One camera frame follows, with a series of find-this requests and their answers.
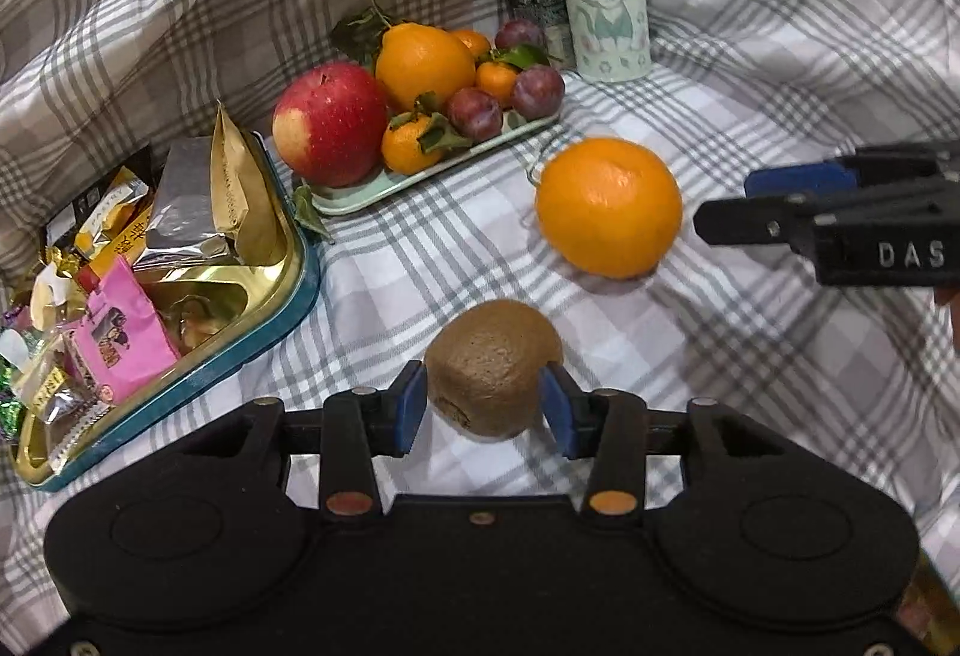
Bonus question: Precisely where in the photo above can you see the person's right hand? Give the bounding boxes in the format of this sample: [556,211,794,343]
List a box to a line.
[934,285,960,353]

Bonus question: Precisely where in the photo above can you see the pale green plate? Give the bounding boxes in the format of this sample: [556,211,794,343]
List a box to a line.
[296,101,563,217]

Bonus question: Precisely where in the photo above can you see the knobbed orange citrus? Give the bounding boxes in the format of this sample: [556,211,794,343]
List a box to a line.
[375,22,477,113]

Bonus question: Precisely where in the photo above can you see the tangerine with leaves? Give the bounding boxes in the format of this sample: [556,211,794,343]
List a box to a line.
[381,94,462,176]

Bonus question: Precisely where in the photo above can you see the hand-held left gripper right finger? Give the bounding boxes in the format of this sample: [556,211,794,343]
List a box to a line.
[540,362,788,523]

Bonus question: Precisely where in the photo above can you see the large orange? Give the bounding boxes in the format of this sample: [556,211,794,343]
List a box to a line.
[535,137,683,281]

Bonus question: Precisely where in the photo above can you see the dark drink can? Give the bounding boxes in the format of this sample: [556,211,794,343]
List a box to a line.
[500,0,577,71]

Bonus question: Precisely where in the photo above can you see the purple plum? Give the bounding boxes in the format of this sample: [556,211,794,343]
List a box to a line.
[512,65,566,119]
[495,19,546,52]
[448,87,503,142]

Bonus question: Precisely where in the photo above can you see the green foil candy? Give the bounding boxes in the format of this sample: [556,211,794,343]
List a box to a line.
[0,356,27,443]

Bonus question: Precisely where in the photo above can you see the blue and gold snack tin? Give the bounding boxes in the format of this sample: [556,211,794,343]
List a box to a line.
[13,131,322,493]

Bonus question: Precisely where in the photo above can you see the loose green leaf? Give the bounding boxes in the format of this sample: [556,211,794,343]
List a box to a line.
[292,183,335,243]

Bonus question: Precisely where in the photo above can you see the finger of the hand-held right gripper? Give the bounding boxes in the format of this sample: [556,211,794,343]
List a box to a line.
[745,140,960,200]
[694,176,942,246]

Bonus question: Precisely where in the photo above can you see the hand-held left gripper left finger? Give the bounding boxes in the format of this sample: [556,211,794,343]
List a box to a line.
[187,360,427,523]

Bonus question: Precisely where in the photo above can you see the brown kiwi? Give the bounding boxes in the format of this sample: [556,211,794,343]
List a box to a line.
[424,298,563,440]

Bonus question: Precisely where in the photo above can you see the clear packet with yellow label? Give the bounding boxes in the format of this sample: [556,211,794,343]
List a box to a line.
[19,363,113,470]

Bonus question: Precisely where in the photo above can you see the pink snack packet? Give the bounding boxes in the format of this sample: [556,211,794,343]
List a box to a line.
[64,255,182,402]

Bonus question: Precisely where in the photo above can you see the silver foil packet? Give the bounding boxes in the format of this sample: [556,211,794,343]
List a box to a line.
[135,135,230,267]

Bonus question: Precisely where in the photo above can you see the red apple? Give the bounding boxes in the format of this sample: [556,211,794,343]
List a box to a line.
[271,64,391,188]

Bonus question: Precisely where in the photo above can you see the small tangerine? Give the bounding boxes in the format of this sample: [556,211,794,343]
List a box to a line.
[476,60,521,110]
[450,28,492,61]

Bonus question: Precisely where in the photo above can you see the dark green citrus leaves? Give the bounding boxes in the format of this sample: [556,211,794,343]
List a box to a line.
[330,0,406,65]

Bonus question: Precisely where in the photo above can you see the gold paper packet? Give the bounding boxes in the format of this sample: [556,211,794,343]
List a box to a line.
[208,100,287,267]

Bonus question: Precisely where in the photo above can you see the yellow snack packet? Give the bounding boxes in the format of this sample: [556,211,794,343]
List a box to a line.
[75,168,151,252]

